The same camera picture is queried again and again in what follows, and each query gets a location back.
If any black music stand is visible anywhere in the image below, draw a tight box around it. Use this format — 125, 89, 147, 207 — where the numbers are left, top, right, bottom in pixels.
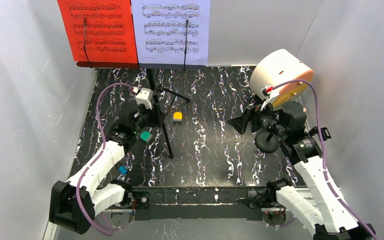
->
76, 19, 191, 160

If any tall black mic stand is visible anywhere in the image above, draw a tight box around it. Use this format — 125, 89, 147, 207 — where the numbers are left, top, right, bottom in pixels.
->
254, 130, 280, 154

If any red sheet music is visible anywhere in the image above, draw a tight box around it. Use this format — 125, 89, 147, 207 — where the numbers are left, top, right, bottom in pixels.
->
57, 0, 138, 65

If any white sheet music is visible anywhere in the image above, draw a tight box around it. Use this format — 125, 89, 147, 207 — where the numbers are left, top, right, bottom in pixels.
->
130, 0, 211, 66

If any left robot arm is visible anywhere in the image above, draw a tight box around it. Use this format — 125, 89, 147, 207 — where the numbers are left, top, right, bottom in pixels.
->
48, 104, 165, 236

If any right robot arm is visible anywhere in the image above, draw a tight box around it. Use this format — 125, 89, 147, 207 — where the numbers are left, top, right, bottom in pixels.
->
228, 101, 376, 240

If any green small block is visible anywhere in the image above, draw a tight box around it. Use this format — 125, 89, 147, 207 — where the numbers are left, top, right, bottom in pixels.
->
140, 131, 154, 143

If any orange small block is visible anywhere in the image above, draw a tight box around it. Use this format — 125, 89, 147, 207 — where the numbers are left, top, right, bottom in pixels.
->
172, 111, 183, 124

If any white round drum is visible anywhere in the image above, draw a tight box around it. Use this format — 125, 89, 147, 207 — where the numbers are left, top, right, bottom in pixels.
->
249, 49, 314, 110

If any blue small block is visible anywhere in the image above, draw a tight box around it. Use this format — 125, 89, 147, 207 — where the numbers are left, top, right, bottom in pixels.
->
117, 165, 128, 176

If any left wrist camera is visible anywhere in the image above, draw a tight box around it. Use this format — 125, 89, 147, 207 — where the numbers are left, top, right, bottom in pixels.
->
132, 87, 154, 110

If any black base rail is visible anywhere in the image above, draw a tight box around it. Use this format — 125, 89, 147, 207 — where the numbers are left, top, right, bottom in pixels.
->
100, 187, 296, 221

